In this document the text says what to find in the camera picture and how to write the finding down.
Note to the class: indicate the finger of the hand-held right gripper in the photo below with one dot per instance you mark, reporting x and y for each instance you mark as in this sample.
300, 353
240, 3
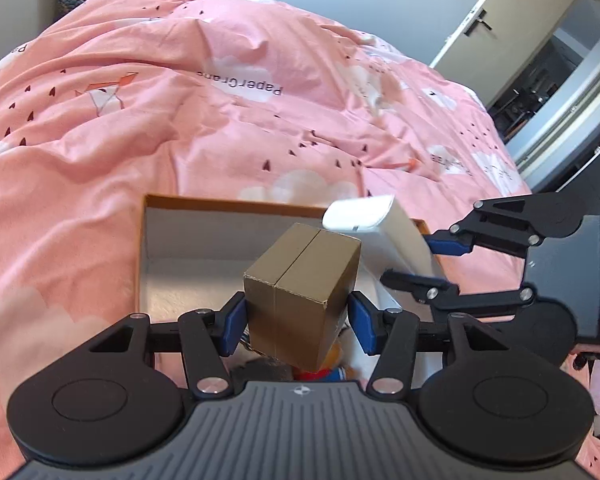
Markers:
447, 246
405, 280

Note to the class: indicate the white door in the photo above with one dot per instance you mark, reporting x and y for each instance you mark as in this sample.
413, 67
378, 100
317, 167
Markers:
505, 25

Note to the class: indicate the white rectangular box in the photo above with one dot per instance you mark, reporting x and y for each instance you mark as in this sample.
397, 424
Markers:
385, 230

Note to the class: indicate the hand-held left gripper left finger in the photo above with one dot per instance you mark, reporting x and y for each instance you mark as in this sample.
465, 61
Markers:
235, 324

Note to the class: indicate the orange cardboard box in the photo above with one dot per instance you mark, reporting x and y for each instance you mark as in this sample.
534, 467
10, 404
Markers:
190, 255

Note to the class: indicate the brown bear plush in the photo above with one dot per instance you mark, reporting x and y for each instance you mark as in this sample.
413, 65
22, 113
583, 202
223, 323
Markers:
330, 367

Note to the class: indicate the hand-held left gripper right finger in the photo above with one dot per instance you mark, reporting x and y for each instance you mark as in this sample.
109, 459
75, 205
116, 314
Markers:
362, 322

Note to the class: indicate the pink printed bedsheet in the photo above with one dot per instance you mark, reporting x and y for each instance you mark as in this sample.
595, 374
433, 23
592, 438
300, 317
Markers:
155, 110

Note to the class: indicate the gold-brown cardboard box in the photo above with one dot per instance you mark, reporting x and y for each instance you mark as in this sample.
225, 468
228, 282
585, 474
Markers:
300, 295

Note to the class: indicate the dark cabinet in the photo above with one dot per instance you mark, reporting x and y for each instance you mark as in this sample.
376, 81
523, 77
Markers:
545, 90

